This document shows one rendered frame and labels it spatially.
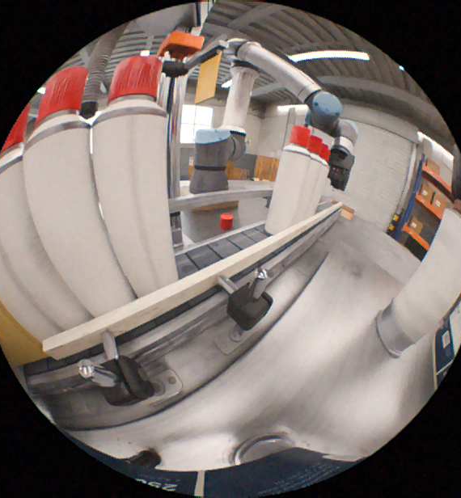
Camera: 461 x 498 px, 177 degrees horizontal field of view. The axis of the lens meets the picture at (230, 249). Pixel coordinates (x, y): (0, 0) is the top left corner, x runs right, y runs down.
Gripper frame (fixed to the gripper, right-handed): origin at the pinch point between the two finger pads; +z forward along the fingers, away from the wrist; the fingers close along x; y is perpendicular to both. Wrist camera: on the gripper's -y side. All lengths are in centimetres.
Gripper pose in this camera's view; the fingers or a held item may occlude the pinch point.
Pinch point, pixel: (311, 200)
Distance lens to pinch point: 46.8
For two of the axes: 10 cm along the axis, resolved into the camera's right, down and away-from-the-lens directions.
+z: -4.7, 8.6, 2.2
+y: 6.6, 5.0, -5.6
